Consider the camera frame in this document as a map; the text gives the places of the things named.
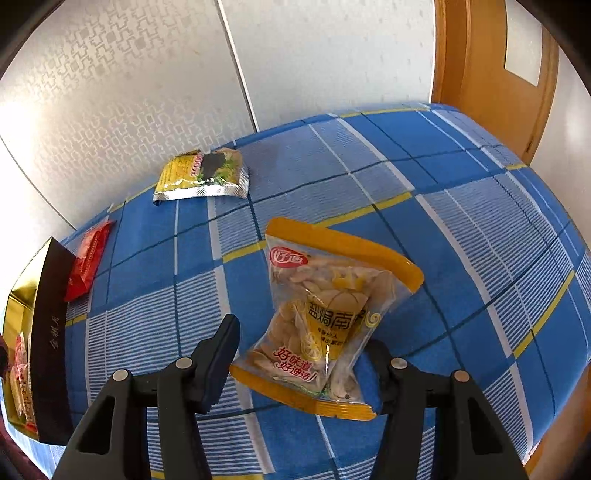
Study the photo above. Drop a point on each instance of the orange striped snack bar packet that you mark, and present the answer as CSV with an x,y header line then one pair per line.
x,y
23,406

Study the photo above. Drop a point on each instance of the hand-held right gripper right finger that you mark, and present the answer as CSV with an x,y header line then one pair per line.
x,y
382,369

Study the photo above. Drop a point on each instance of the wooden door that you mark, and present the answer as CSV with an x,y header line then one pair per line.
x,y
489,69

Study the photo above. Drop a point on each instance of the yellow green snack packet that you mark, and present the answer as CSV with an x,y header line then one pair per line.
x,y
203,177

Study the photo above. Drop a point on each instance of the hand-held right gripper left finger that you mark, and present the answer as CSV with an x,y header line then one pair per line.
x,y
219,369

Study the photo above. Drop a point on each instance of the small red white candy packet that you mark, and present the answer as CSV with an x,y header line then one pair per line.
x,y
21,357

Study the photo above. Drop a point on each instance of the gold tin box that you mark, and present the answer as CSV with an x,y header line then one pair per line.
x,y
48,341

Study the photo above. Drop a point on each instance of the blue plaid bed sheet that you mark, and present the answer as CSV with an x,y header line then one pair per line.
x,y
461,230

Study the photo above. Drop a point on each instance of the red snack packet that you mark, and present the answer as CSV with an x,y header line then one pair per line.
x,y
87,263

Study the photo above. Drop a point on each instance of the orange clear seed packet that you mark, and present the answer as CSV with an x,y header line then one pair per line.
x,y
323,304

